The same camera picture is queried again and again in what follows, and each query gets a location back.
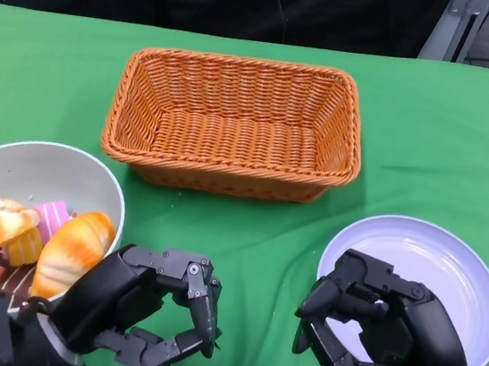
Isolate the lavender plate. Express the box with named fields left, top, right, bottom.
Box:
left=306, top=206, right=489, bottom=366

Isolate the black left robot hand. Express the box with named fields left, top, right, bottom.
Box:
left=44, top=233, right=233, bottom=366

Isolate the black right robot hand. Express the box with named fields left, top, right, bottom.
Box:
left=287, top=243, right=489, bottom=366

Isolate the pale grey bowl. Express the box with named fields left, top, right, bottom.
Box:
left=0, top=135, right=135, bottom=331

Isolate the pink layered cake slice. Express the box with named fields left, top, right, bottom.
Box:
left=29, top=195, right=75, bottom=247

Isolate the yellow layered cake slice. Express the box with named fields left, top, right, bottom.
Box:
left=2, top=223, right=47, bottom=271

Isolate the long orange-striped bread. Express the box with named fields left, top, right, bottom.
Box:
left=30, top=204, right=119, bottom=308

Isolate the orange wicker basket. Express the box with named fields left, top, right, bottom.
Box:
left=95, top=38, right=375, bottom=213

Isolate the grey metal frame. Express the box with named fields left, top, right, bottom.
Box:
left=417, top=0, right=489, bottom=68

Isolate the green tablecloth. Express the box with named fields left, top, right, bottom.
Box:
left=0, top=1, right=489, bottom=366

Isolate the chocolate layered cake slice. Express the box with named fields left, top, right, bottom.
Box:
left=0, top=262, right=39, bottom=318

